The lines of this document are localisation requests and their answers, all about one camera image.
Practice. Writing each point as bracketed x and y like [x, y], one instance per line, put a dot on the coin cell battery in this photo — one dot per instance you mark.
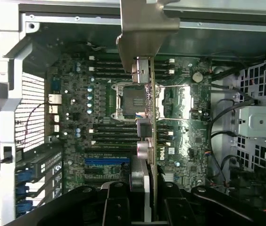
[197, 77]

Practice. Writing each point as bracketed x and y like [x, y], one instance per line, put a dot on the silver chipset heat sink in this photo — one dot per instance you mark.
[172, 177]

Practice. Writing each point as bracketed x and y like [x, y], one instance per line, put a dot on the metal disk bay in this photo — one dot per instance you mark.
[258, 120]

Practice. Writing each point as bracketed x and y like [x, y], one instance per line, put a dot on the metal socket cover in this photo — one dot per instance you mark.
[175, 101]

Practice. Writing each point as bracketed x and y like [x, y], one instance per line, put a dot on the black open PC case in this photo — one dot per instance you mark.
[194, 47]

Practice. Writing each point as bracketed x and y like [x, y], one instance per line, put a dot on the green motherboard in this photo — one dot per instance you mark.
[189, 153]

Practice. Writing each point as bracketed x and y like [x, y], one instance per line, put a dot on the blue expansion slot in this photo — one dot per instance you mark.
[104, 161]

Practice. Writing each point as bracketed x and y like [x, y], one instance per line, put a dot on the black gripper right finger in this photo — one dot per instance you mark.
[194, 209]

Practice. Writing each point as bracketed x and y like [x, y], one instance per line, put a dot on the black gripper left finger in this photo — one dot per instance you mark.
[88, 207]

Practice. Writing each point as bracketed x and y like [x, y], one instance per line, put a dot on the CPU socket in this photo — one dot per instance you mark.
[126, 101]

